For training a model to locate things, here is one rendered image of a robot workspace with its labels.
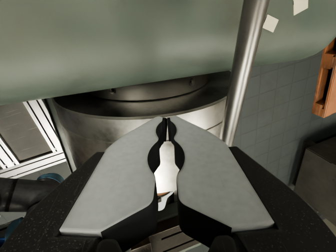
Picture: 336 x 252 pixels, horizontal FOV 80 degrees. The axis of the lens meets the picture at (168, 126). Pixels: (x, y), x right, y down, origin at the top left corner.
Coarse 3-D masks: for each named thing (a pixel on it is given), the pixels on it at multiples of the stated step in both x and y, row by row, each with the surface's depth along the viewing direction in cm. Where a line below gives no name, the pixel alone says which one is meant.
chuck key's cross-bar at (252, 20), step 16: (256, 0) 9; (240, 16) 11; (256, 16) 10; (240, 32) 11; (256, 32) 10; (240, 48) 11; (256, 48) 11; (240, 64) 12; (240, 80) 13; (240, 96) 13; (224, 112) 15; (240, 112) 15; (224, 128) 16
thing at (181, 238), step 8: (176, 216) 82; (160, 224) 79; (168, 224) 79; (176, 224) 79; (160, 232) 77; (168, 232) 79; (176, 232) 82; (152, 240) 77; (160, 240) 79; (168, 240) 81; (176, 240) 83; (184, 240) 85; (192, 240) 88; (152, 248) 80; (160, 248) 82; (168, 248) 84; (176, 248) 86; (184, 248) 88
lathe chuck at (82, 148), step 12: (72, 132) 28; (216, 132) 28; (72, 144) 29; (84, 144) 27; (96, 144) 26; (108, 144) 25; (168, 144) 25; (72, 156) 33; (84, 156) 28; (168, 156) 26; (168, 168) 27; (156, 180) 28; (168, 180) 28
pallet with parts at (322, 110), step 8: (328, 48) 196; (328, 56) 194; (320, 64) 204; (328, 64) 197; (320, 72) 207; (320, 80) 212; (320, 88) 218; (328, 88) 206; (320, 96) 224; (328, 96) 209; (320, 104) 220; (328, 104) 214; (312, 112) 233; (320, 112) 224; (328, 112) 221
